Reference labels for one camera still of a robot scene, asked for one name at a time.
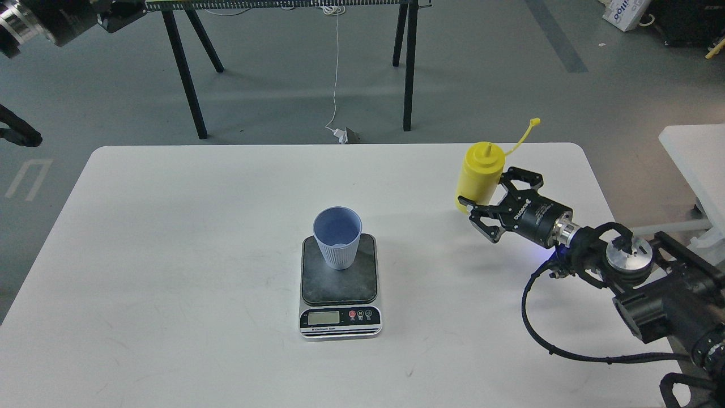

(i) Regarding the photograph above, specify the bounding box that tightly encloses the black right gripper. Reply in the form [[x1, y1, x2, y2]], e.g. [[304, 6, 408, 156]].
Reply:
[[457, 166, 573, 248]]

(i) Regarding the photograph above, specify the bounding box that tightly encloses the yellow squeeze bottle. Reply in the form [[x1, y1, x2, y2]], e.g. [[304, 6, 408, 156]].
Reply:
[[455, 118, 541, 213]]

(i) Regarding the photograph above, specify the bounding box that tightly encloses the blue ribbed plastic cup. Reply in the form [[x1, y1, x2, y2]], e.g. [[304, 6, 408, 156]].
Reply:
[[313, 206, 363, 270]]

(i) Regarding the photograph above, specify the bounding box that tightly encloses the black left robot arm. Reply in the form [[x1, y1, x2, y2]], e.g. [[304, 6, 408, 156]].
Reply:
[[1, 1, 147, 58]]

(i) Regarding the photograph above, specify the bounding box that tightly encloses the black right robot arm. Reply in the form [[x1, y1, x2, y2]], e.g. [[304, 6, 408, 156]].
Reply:
[[456, 166, 723, 407]]

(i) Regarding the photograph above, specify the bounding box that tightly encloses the digital kitchen scale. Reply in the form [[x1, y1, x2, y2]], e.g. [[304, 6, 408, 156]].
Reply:
[[298, 234, 383, 341]]

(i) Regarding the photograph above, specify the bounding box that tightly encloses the white power adapter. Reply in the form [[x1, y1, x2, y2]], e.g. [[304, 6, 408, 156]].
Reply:
[[333, 127, 361, 145]]

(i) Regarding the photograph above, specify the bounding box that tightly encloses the white side table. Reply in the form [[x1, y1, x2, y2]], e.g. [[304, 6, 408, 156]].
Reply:
[[625, 124, 724, 251]]

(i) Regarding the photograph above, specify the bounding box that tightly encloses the black trestle table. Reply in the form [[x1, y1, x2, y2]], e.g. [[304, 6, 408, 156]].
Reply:
[[117, 6, 440, 145]]

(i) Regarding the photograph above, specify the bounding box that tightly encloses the white cardboard box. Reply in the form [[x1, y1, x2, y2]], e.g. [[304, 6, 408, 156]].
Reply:
[[602, 0, 652, 32]]

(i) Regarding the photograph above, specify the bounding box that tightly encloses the white hanging cable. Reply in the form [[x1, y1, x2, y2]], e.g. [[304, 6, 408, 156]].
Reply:
[[325, 5, 346, 132]]

